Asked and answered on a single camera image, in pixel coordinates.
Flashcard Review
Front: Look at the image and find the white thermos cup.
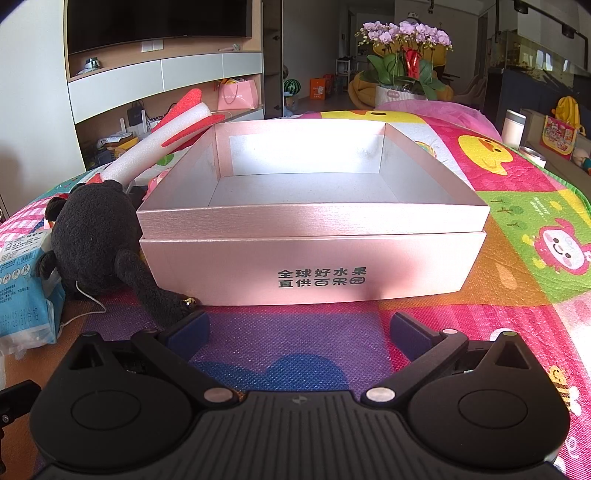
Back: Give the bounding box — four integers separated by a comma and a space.
502, 109, 527, 149

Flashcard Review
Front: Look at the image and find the black plush toy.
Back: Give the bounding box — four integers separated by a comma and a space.
34, 180, 201, 330

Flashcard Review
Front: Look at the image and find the yellow cartoon toy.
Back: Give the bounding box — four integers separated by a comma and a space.
540, 96, 581, 161

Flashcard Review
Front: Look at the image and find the colourful printed play mat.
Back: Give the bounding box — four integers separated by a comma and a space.
0, 100, 591, 480

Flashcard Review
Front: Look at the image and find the pink gift bag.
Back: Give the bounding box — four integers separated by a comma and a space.
216, 78, 258, 112

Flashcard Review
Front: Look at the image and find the wall television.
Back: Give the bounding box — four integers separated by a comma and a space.
67, 0, 254, 56

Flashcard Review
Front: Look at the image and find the potted pink orchid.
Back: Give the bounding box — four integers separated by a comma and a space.
355, 21, 455, 109

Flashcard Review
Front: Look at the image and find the red and white foam stick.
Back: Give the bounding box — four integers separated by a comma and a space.
85, 89, 227, 185

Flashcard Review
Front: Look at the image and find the yellow item on shelf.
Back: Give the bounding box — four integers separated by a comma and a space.
108, 134, 137, 155

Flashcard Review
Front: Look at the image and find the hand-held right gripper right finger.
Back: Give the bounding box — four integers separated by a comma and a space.
365, 311, 532, 407

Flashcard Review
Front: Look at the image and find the pink toy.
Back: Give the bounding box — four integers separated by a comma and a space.
145, 168, 174, 195

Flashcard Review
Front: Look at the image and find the white and wood wall cabinet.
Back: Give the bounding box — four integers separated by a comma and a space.
65, 0, 266, 171

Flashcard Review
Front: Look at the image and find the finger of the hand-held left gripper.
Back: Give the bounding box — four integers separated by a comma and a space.
0, 379, 43, 423

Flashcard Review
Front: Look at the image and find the blue and white tissue packet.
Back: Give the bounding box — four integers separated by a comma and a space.
0, 231, 65, 358

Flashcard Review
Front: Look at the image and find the pink cardboard box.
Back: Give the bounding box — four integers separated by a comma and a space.
137, 121, 491, 306

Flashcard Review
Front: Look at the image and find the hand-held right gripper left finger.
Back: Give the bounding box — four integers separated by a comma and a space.
69, 310, 236, 407

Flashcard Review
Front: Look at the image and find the dark sideboard cabinet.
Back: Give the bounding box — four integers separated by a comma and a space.
485, 67, 591, 134

